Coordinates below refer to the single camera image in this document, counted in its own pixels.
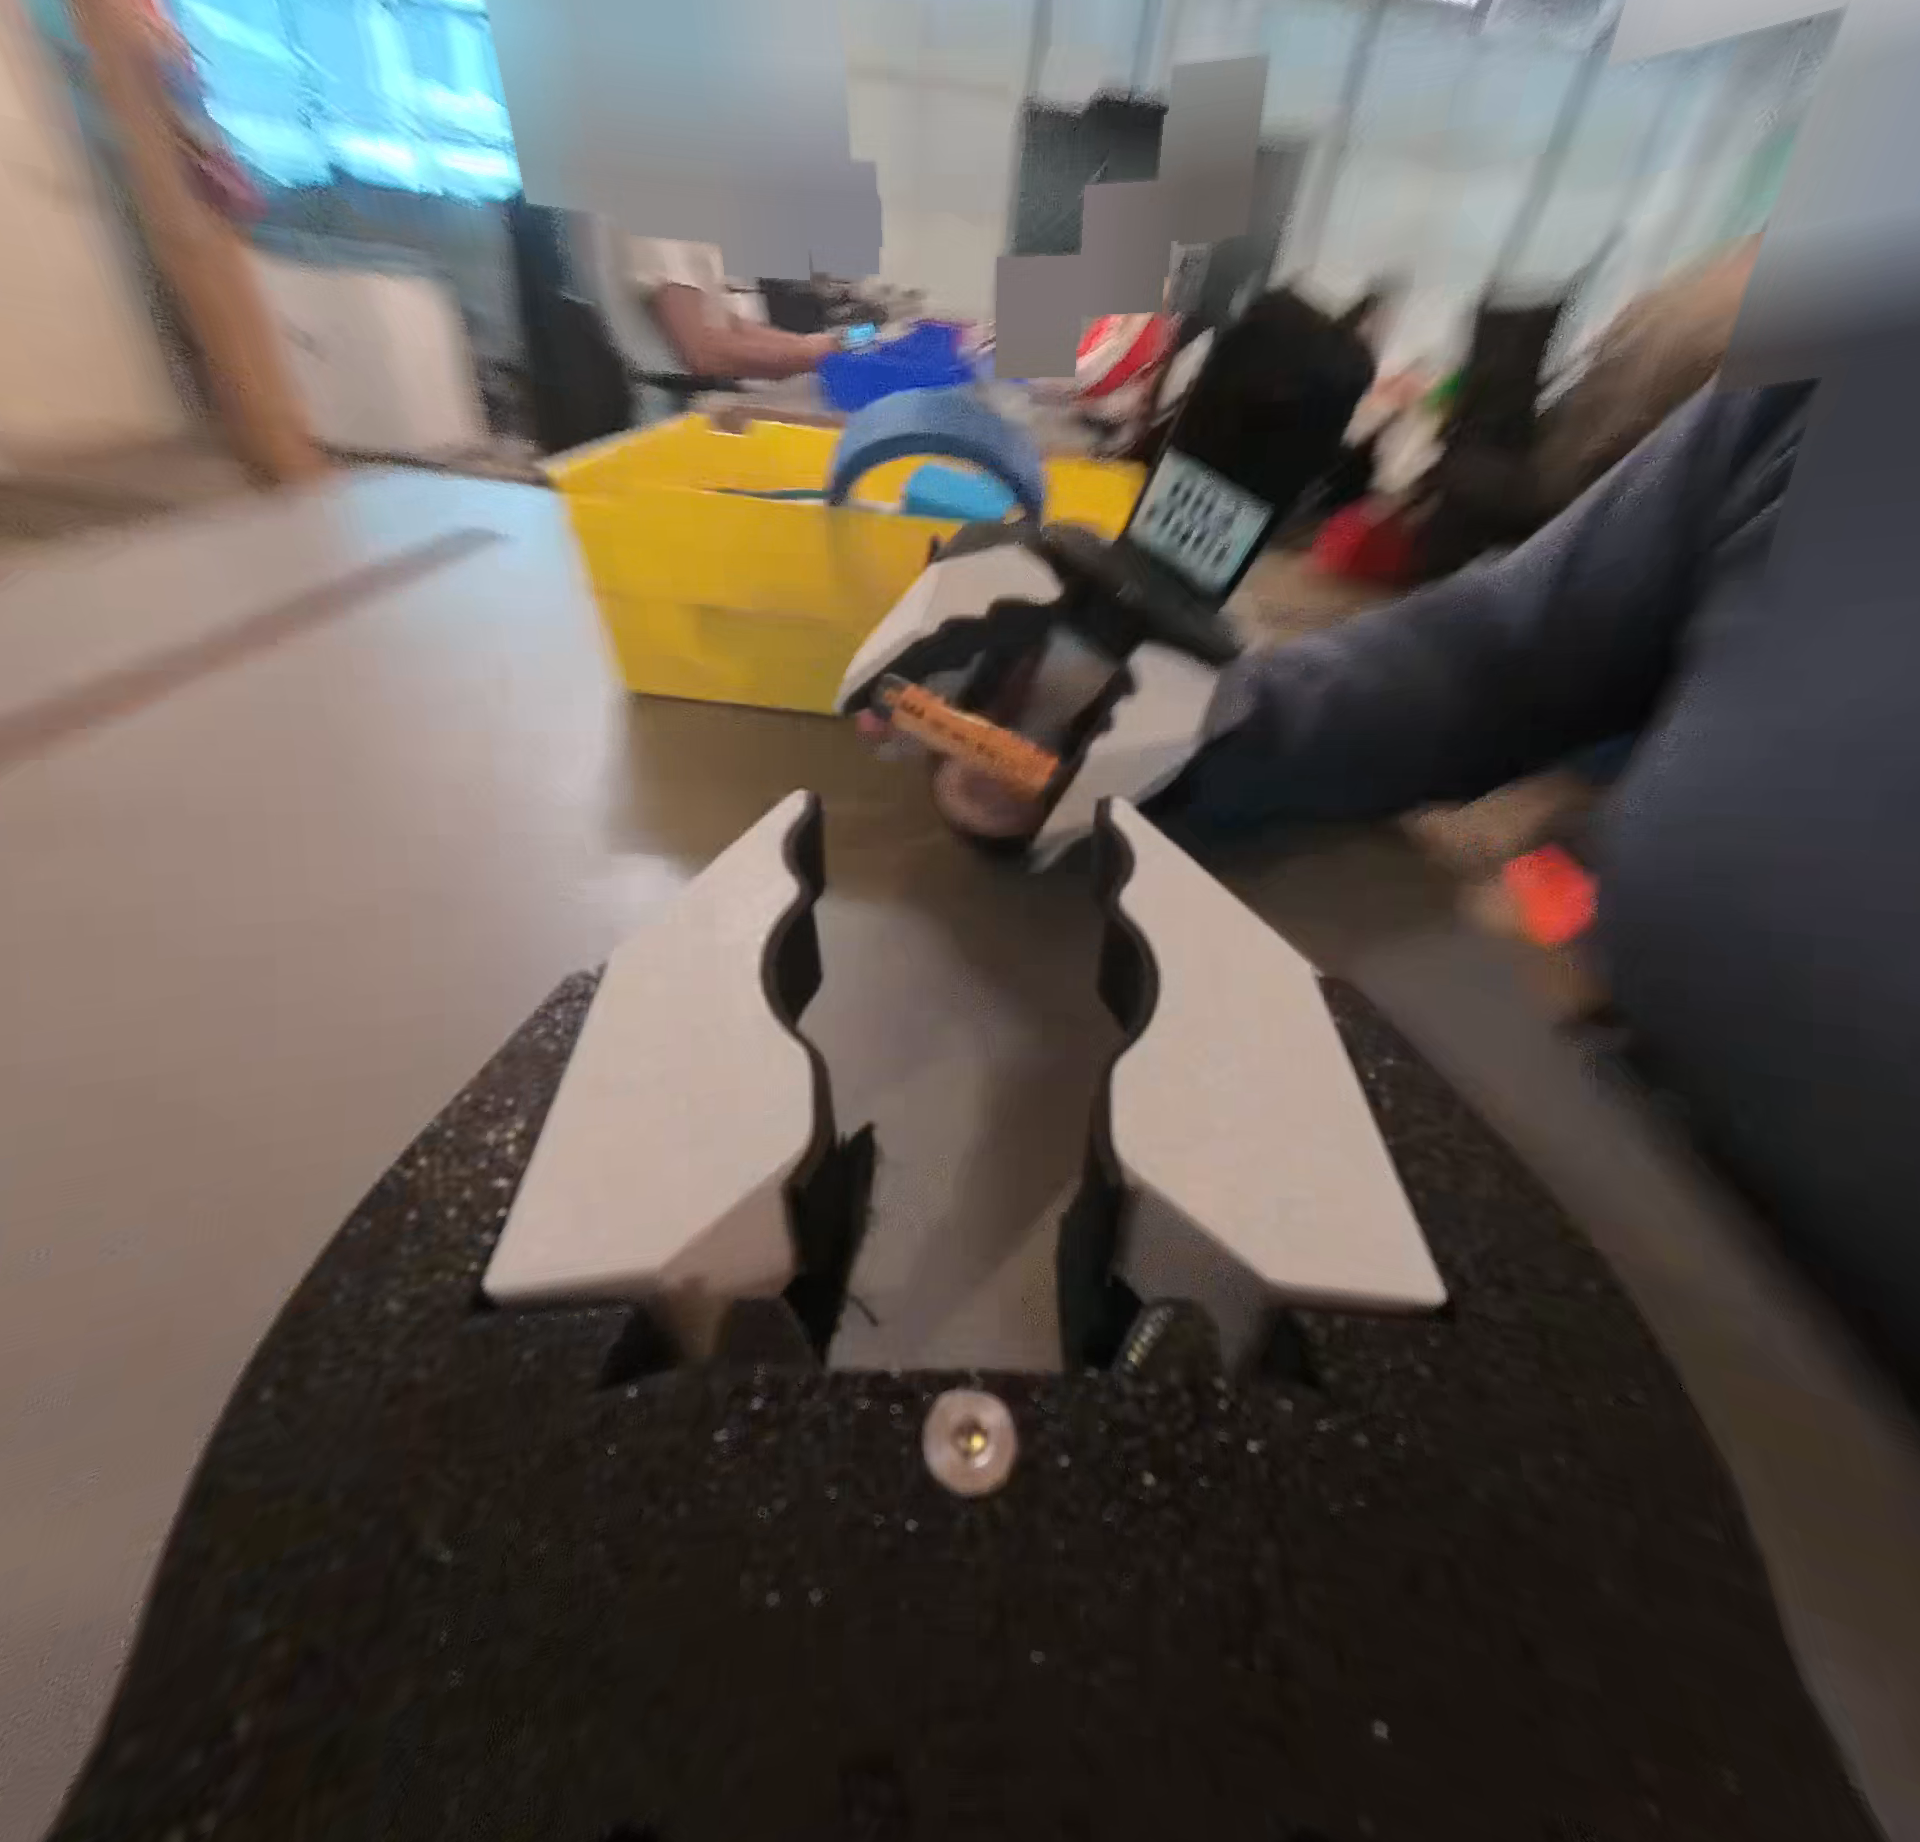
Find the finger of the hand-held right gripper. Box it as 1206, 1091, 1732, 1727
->
835, 530, 1082, 720
1033, 645, 1224, 872

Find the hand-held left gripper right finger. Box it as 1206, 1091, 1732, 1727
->
1056, 800, 1450, 1374

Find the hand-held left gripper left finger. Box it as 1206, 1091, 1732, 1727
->
480, 788, 835, 1366

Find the copper-coloured tube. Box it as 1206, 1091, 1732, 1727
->
875, 680, 1063, 806

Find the person's right forearm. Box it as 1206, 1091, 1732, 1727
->
1169, 380, 1819, 841

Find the red and white object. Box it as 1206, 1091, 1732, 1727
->
1074, 308, 1184, 408

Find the small red object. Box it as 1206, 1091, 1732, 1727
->
1498, 845, 1603, 953

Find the blue tape roll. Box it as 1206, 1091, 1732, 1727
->
825, 387, 1051, 528

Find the blue plastic bin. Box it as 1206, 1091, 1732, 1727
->
817, 318, 979, 413

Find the yellow plastic bin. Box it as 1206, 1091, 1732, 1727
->
543, 409, 1153, 720

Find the person's dark blue clothing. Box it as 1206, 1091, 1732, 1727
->
1588, 264, 1920, 1439

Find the wooden post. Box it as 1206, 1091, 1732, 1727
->
43, 0, 331, 491

